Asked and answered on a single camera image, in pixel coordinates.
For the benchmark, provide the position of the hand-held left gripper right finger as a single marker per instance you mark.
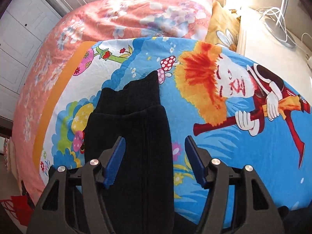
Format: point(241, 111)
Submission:
point(195, 160)

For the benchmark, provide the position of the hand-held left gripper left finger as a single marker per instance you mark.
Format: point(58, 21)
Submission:
point(114, 160)

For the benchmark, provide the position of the black pants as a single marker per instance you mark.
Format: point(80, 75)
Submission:
point(136, 126)

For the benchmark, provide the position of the cartoon printed bed sheet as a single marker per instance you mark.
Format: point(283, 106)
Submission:
point(243, 163)

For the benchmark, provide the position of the red bag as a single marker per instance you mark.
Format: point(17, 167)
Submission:
point(17, 207)

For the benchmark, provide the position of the white bedside table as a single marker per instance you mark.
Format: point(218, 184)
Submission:
point(263, 61)

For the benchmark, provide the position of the yellow daisy pillow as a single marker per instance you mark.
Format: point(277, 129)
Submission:
point(220, 24)

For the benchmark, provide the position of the pink floral quilt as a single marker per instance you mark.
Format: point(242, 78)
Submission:
point(136, 12)

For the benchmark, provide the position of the white wardrobe doors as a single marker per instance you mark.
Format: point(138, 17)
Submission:
point(22, 41)

